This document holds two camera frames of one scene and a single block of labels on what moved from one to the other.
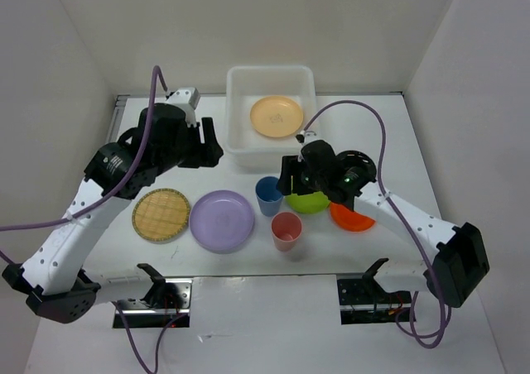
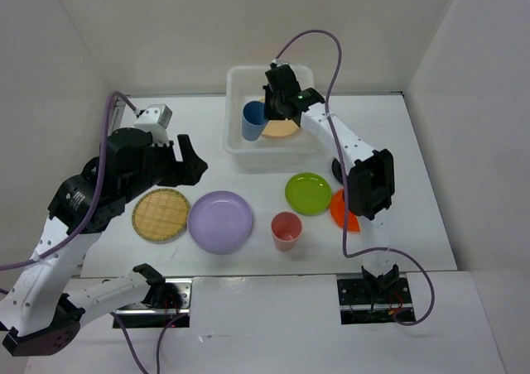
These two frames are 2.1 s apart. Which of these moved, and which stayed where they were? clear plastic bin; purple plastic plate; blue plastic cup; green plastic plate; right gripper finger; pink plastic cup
Moved: right gripper finger; blue plastic cup
Stayed: clear plastic bin; purple plastic plate; green plastic plate; pink plastic cup
